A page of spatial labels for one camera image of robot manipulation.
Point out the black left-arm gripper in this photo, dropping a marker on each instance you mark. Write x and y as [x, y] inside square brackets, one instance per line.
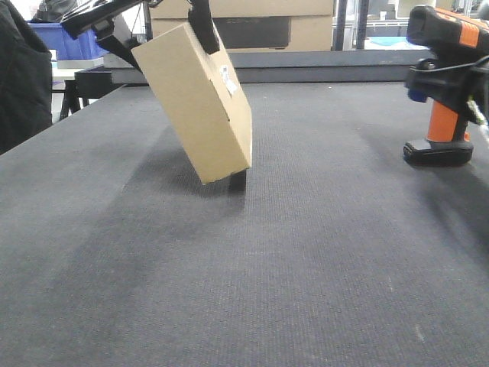
[117, 38]

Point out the blue plastic tray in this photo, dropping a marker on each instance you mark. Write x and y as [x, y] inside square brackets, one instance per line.
[386, 43]

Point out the orange black barcode scanner gun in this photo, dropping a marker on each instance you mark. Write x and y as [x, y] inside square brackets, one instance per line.
[453, 39]

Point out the large EcoFlow cardboard box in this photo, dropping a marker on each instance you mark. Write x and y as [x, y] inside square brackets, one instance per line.
[273, 26]

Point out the black jacket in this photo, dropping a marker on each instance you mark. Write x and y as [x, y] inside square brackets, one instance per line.
[26, 80]

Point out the brown cardboard package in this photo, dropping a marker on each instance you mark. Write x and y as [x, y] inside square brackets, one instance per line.
[214, 128]

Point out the black vertical post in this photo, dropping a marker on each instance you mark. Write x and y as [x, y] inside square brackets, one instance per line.
[363, 7]
[340, 24]

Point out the blue plastic crate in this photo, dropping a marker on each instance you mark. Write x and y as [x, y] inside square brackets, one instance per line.
[56, 38]

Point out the black side stand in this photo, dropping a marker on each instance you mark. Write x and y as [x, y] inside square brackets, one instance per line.
[77, 86]

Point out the white barcode label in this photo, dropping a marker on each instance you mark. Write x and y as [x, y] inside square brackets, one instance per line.
[227, 79]

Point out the black bag in crate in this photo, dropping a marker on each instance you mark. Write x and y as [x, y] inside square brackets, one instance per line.
[52, 11]

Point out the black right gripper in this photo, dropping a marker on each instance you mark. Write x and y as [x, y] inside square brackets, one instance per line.
[462, 88]

